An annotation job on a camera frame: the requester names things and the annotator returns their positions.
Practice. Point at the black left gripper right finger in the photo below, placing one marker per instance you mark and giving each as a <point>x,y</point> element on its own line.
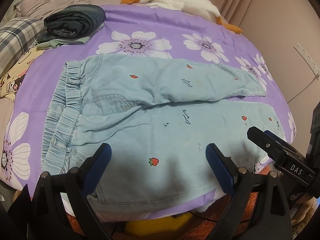
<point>270,218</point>

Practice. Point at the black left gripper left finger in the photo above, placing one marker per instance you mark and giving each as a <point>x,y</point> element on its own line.
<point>48,219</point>

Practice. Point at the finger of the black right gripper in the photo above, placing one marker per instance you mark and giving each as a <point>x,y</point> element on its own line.
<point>274,143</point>
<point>257,136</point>

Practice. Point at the light blue strawberry pants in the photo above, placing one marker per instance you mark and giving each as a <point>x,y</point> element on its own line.
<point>158,116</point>

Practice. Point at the yellow cartoon print cloth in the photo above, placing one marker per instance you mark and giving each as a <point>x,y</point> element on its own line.
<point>12,80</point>

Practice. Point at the folded green garment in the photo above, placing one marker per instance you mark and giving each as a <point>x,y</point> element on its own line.
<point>57,42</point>

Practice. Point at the white goose plush toy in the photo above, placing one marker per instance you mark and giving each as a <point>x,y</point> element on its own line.
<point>202,8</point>

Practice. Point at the purple floral bed sheet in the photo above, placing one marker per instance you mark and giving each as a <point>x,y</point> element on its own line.
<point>149,31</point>

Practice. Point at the grey plaid pillow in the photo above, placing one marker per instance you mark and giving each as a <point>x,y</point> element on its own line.
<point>17,36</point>

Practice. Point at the folded dark denim jeans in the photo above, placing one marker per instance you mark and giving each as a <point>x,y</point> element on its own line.
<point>75,21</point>

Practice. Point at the white wall power strip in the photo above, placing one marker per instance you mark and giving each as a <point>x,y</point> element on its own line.
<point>307,58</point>

